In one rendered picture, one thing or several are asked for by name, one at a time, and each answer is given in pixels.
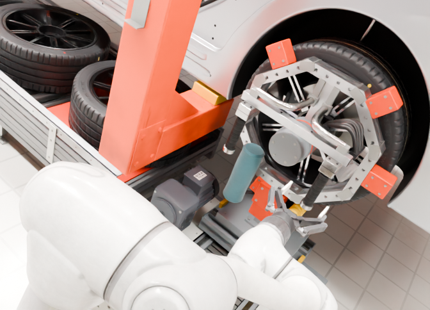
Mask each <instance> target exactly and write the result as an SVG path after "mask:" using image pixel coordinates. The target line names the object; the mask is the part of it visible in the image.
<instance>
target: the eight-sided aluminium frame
mask: <svg viewBox="0 0 430 310"><path fill-rule="evenodd" d="M306 71H307V72H309V73H311V74H313V75H314V76H316V77H318V78H321V79H323V80H325V81H326V83H328V84H329V85H331V86H333V87H334V86H335V87H337V88H338V89H340V91H341V92H343V93H345V94H346V95H348V96H350V97H352V98H353V99H354V101H355V104H356V109H357V111H358V115H359V118H360V122H361V123H362V125H363V130H364V136H365V140H366V143H367V147H368V150H369V151H368V153H367V155H366V156H365V157H364V159H363V161H362V162H361V163H360V165H359V167H358V168H357V169H356V171H355V173H354V174H353V176H352V177H351V178H350V180H349V181H348V183H347V184H344V185H337V186H325V187H324V188H323V189H322V191H321V193H320V194H319V196H318V198H317V199H316V200H315V202H329V201H339V200H341V201H343V200H350V199H351V197H352V196H353V195H354V194H355V193H356V191H357V190H358V189H359V187H360V185H361V183H362V181H363V180H364V179H365V177H366V176H367V174H368V173H369V172H370V170H371V169H372V168H373V166H374V165H375V164H376V162H377V161H378V160H379V158H380V157H381V156H382V155H383V153H384V151H385V149H386V147H385V141H384V139H383V135H382V132H381V128H380V125H379V121H378V118H375V119H373V118H372V117H371V114H370V111H369V109H368V107H367V105H366V103H365V101H366V100H367V99H368V98H369V97H371V96H372V94H371V92H370V88H369V87H367V86H365V85H364V84H363V83H360V82H359V81H357V80H355V79H353V78H352V77H350V76H348V75H347V74H345V73H343V72H341V71H339V70H337V69H336V68H334V67H332V66H331V65H328V64H327V63H325V62H323V61H322V60H321V59H318V58H316V57H315V56H313V57H311V58H305V59H304V60H301V61H297V62H295V63H292V64H290V65H287V66H284V67H280V68H278V69H274V70H268V71H265V72H263V73H261V74H258V75H256V76H255V79H254V80H253V81H252V85H251V88H250V91H251V89H252V88H254V87H257V88H261V89H262V90H263V91H266V88H267V86H268V83H269V82H272V81H276V80H279V79H283V78H286V77H289V76H293V75H296V74H299V73H302V72H306ZM338 82H340V84H338ZM252 120H253V118H251V119H249V120H248V121H246V123H245V125H244V128H243V130H242V133H241V139H242V141H243V145H244V144H246V143H255V144H257V145H259V146H260V143H259V139H258V137H257V134H256V131H255V128H254V125H253V121H252ZM255 174H256V176H257V177H258V176H260V177H261V178H262V179H263V180H265V182H267V183H268V184H270V185H271V186H275V188H278V187H279V186H281V185H284V186H286V185H287V184H288V183H289V182H290V181H291V180H290V179H289V178H287V177H285V176H284V175H283V174H281V173H280V172H279V171H277V170H276V169H274V168H273V167H272V166H270V165H268V164H267V163H266V161H265V159H264V157H263V158H262V161H261V162H260V165H259V167H258V169H257V171H256V173H255ZM308 191H309V188H305V189H303V188H302V187H300V186H298V185H297V184H296V183H294V182H293V183H292V184H291V187H290V188H289V189H288V190H287V191H286V192H285V193H284V195H285V196H286V197H287V198H289V199H290V200H291V201H293V202H295V203H296V204H299V203H300V202H301V200H302V199H303V198H305V195H306V194H307V192H308Z"/></svg>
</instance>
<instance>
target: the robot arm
mask: <svg viewBox="0 0 430 310"><path fill-rule="evenodd" d="M292 183H293V181H290V182H289V183H288V184H287V185H286V186H284V185H281V186H279V187H278V188H275V186H271V188H270V190H269V193H268V200H267V206H266V208H265V210H266V211H269V210H270V211H271V212H272V213H273V214H272V215H271V216H267V217H265V219H263V221H261V222H260V223H259V224H258V225H256V227H254V228H251V229H250V230H248V231H246V232H245V233H244V234H243V235H242V236H241V237H240V238H239V239H238V240H237V241H236V243H235V245H234V246H233V247H232V249H231V251H230V252H229V254H228V256H227V257H226V256H217V255H215V254H210V253H206V252H205V251H204V250H203V249H202V248H200V247H199V246H198V245H197V244H195V243H194V242H193V241H192V240H190V239H189V238H188V237H187V236H186V235H185V234H184V233H183V232H181V231H180V230H179V229H178V228H177V227H175V226H174V225H173V224H172V223H171V222H170V221H169V220H167V219H166V218H165V217H164V216H163V215H162V214H161V213H160V212H159V211H158V209H157V208H156V207H155V206H154V205H152V204H151V203H150V202H149V201H148V200H147V199H145V198H144V197H143V196H141V195H140V194H139V193H138V192H136V191H135V190H133V189H132V188H131V187H130V186H128V185H126V184H125V183H124V182H122V181H121V180H119V179H118V178H116V177H115V176H113V175H111V174H109V173H108V172H106V171H104V170H101V169H99V168H97V167H94V166H91V165H88V164H85V163H73V162H67V161H58V162H55V163H53V164H51V165H48V166H46V167H45V168H43V169H41V170H40V171H39V172H38V173H36V174H35V175H34V176H33V177H32V178H31V180H30V181H29V182H28V183H27V185H26V186H25V188H24V190H23V192H22V196H21V198H20V201H19V213H20V220H21V223H22V226H23V228H24V229H25V230H26V231H27V232H28V233H27V237H26V240H27V265H26V273H27V277H28V281H29V284H28V286H27V288H26V290H25V292H24V294H23V296H22V298H21V300H20V302H19V304H18V306H17V309H16V310H92V308H93V307H95V306H98V305H99V304H101V303H103V302H104V301H106V302H107V303H108V304H109V305H110V306H111V307H112V308H113V309H114V310H233V307H234V304H235V301H236V299H237V296H238V297H242V298H245V299H246V300H249V301H252V302H254V303H256V304H259V305H262V306H264V307H267V308H269V309H272V310H338V305H337V302H336V300H335V298H334V296H333V295H332V293H331V291H330V290H329V289H328V288H327V287H326V286H325V285H324V284H323V283H322V282H321V281H320V280H319V279H318V278H317V277H316V276H315V275H314V274H313V273H312V272H311V271H310V270H308V269H307V268H306V267H305V266H303V265H302V264H301V263H299V262H297V261H296V260H295V259H294V258H292V256H291V255H290V254H289V253H288V252H287V251H286V249H285V248H284V246H285V244H286V243H287V241H288V239H289V238H290V236H291V234H292V233H293V232H294V231H298V232H299V233H300V236H301V237H302V238H304V237H305V236H306V235H309V234H314V233H320V232H324V230H325V229H326V228H327V226H328V224H326V223H324V221H325V219H326V217H327V216H326V215H325V213H326V212H327V210H328V209H329V207H328V206H327V207H326V208H325V209H324V211H323V212H322V213H321V214H320V215H319V216H318V218H304V217H303V216H297V214H295V213H293V212H292V211H291V210H290V209H287V207H286V204H285V203H284V200H283V196H282V195H283V194H284V193H285V192H286V191H287V190H288V189H289V188H290V187H291V184H292ZM274 199H276V204H277V207H278V208H276V209H275V207H274V204H273V202H274ZM301 226H308V227H302V228H301Z"/></svg>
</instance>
